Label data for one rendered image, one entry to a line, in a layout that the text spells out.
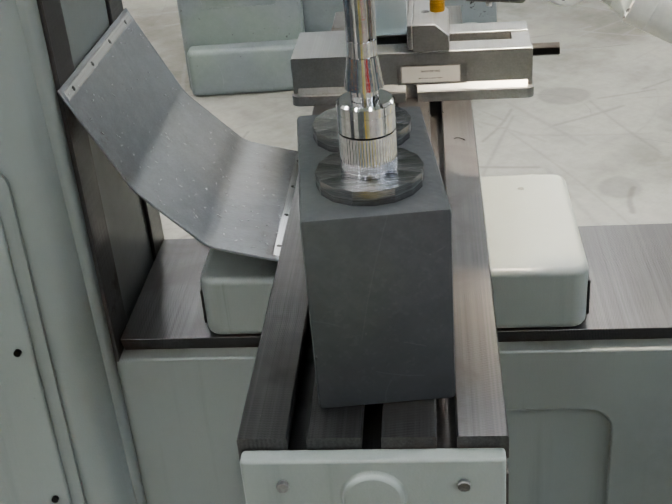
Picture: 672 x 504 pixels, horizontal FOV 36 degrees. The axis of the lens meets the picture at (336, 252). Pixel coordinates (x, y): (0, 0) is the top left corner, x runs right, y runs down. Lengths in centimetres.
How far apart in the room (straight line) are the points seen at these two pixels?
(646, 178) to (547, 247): 220
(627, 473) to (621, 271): 28
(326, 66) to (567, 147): 230
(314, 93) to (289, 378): 67
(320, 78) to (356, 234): 73
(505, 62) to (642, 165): 215
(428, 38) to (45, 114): 56
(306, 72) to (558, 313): 51
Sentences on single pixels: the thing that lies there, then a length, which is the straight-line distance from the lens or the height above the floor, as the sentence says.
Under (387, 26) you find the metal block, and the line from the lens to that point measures 154.
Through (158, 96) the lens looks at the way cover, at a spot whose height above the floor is 104.
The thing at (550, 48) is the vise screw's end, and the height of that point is 103.
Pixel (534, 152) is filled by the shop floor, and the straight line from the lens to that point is 372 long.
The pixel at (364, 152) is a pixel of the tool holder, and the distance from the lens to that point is 84.
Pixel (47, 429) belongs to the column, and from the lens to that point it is 145.
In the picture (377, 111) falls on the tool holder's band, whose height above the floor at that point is 124.
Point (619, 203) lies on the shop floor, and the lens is 339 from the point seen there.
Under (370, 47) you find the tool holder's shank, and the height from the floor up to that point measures 129.
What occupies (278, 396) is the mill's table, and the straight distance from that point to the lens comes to 95.
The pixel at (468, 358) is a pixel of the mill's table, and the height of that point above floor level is 99.
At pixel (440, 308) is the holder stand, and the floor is 108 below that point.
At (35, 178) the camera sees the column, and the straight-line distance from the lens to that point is 128.
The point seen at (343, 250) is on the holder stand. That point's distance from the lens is 84.
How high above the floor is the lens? 156
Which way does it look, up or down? 30 degrees down
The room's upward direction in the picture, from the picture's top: 5 degrees counter-clockwise
